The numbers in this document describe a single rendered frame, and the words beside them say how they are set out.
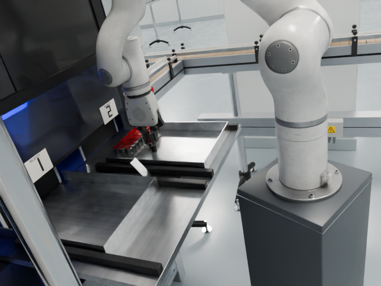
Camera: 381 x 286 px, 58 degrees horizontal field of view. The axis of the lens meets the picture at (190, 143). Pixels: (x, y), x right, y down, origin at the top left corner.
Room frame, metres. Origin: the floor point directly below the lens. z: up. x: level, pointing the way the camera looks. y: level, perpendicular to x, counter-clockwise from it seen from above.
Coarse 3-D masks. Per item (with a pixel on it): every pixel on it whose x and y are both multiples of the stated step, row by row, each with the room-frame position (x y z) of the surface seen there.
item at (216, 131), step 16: (160, 128) 1.17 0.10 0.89; (176, 128) 1.14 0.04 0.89; (192, 128) 1.11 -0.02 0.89; (208, 128) 1.08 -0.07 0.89; (224, 128) 1.01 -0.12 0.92; (160, 144) 1.05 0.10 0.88; (176, 144) 1.03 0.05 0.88; (192, 144) 1.00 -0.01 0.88; (208, 144) 0.98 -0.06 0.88; (112, 160) 0.96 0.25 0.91; (128, 160) 0.93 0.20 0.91; (144, 160) 0.91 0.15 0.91; (160, 160) 0.88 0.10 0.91; (176, 160) 0.92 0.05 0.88; (192, 160) 0.90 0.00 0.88; (208, 160) 0.85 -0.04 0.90
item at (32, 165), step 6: (42, 150) 0.83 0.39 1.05; (36, 156) 0.81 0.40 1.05; (42, 156) 0.82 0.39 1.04; (48, 156) 0.84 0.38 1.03; (30, 162) 0.78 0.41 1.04; (36, 162) 0.80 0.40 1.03; (42, 162) 0.81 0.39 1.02; (48, 162) 0.83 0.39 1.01; (30, 168) 0.78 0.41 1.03; (36, 168) 0.79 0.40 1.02; (48, 168) 0.82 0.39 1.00; (30, 174) 0.77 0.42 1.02; (36, 174) 0.78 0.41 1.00; (42, 174) 0.80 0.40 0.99
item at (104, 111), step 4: (112, 100) 1.13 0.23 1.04; (104, 104) 1.09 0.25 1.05; (108, 104) 1.11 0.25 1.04; (112, 104) 1.13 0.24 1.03; (100, 108) 1.07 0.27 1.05; (104, 108) 1.09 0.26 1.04; (108, 108) 1.10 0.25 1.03; (112, 108) 1.12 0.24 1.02; (116, 108) 1.14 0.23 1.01; (104, 112) 1.08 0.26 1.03; (112, 112) 1.12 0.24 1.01; (116, 112) 1.13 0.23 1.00; (104, 116) 1.07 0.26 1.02; (108, 116) 1.09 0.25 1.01; (112, 116) 1.11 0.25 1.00; (104, 120) 1.07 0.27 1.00; (108, 120) 1.09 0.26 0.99
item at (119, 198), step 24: (72, 192) 0.86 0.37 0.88; (96, 192) 0.83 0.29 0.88; (120, 192) 0.81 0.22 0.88; (144, 192) 0.74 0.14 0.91; (72, 216) 0.74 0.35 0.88; (96, 216) 0.72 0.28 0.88; (120, 216) 0.70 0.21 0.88; (72, 240) 0.61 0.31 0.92; (96, 240) 0.63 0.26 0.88; (120, 240) 0.61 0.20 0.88
